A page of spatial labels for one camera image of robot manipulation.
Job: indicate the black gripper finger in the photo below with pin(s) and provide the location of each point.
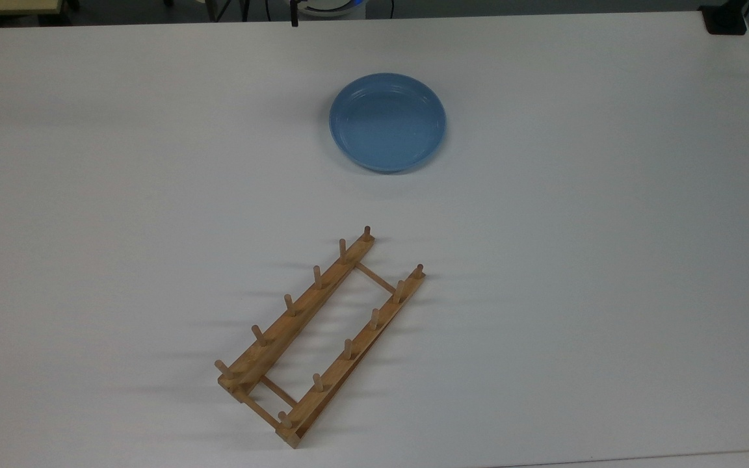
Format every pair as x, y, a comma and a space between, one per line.
245, 9
294, 14

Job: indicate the blue round plate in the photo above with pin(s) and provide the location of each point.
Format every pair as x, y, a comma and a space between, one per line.
387, 123

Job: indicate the black clamp mount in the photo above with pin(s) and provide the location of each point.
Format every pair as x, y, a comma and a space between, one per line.
724, 19

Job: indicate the wooden peg plate rack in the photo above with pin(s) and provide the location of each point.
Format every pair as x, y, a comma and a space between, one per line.
283, 328

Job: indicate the tan wooden side table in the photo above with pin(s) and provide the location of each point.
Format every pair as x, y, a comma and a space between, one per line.
4, 6

